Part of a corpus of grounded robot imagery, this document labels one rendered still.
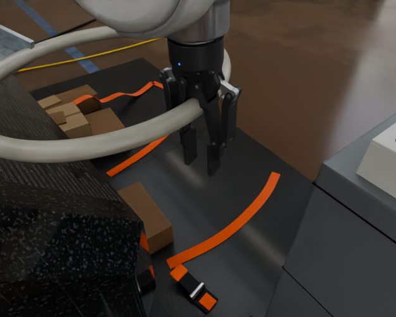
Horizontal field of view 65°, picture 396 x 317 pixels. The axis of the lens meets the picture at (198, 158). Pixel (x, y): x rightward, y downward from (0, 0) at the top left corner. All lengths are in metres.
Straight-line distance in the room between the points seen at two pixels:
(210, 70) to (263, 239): 1.10
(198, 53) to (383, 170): 0.37
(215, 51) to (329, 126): 1.79
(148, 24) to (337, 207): 0.55
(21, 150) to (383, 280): 0.65
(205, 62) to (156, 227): 0.98
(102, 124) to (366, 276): 1.50
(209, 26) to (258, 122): 1.70
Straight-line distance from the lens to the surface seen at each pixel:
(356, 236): 0.68
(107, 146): 0.43
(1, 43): 0.88
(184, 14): 0.20
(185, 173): 1.67
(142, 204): 1.40
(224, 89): 0.44
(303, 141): 1.98
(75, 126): 1.71
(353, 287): 0.79
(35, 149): 0.46
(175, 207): 1.52
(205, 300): 1.28
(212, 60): 0.42
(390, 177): 0.61
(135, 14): 0.19
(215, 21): 0.40
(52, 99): 2.19
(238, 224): 1.46
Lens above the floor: 1.21
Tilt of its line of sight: 43 degrees down
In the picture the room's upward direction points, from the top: straight up
